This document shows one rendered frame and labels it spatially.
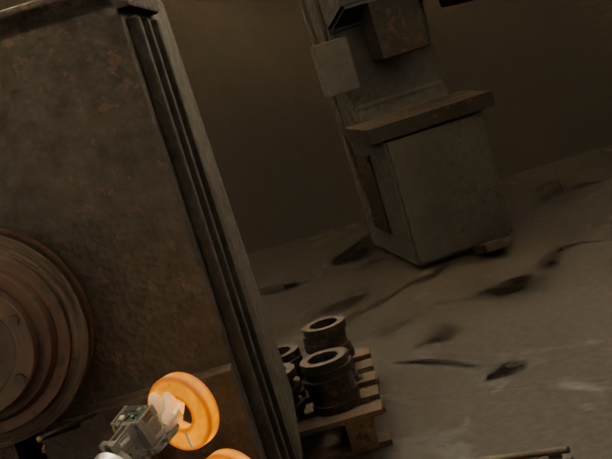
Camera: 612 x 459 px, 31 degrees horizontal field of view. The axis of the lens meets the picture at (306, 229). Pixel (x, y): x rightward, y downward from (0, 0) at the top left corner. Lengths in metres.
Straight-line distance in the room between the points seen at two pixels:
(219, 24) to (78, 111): 5.95
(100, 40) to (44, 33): 0.12
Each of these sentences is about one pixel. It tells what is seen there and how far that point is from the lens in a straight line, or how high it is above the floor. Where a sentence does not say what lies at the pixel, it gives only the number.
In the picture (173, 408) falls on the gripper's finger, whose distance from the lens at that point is 2.11.
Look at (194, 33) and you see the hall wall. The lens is 8.34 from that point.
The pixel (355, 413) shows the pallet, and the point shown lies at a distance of 4.09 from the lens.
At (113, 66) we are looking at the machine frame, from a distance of 2.41.
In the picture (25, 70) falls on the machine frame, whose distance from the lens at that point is 2.44.
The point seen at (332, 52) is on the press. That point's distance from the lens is 6.27.
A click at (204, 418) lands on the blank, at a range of 2.11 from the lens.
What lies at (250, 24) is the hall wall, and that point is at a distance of 8.33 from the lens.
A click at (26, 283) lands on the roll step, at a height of 1.21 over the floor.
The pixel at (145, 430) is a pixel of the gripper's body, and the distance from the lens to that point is 2.04.
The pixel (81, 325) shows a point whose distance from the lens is 2.34.
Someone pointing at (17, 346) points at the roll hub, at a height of 1.10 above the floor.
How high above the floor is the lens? 1.54
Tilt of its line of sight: 10 degrees down
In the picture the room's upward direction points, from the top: 17 degrees counter-clockwise
